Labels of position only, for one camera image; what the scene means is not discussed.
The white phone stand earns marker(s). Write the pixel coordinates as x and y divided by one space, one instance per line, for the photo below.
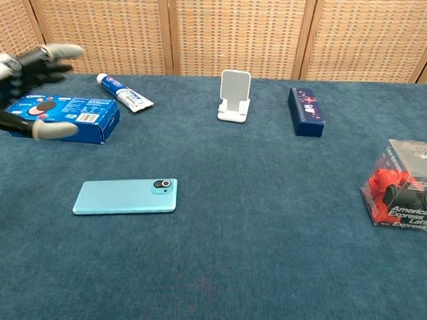
234 96

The woven bamboo folding screen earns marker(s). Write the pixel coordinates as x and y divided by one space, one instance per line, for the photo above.
220 27

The clear box with red toy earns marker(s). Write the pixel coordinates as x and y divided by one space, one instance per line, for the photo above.
403 188

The light blue smartphone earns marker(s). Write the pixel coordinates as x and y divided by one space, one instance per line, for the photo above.
125 196

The blue Oreo cookie box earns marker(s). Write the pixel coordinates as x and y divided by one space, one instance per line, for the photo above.
76 115

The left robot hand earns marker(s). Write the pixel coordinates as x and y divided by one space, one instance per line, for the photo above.
22 85

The dark blue toothpaste box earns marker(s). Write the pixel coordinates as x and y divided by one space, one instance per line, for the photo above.
306 111

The blue felt table mat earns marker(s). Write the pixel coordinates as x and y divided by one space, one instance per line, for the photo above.
209 238

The white blue toothpaste tube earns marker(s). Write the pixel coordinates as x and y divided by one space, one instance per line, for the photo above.
125 92

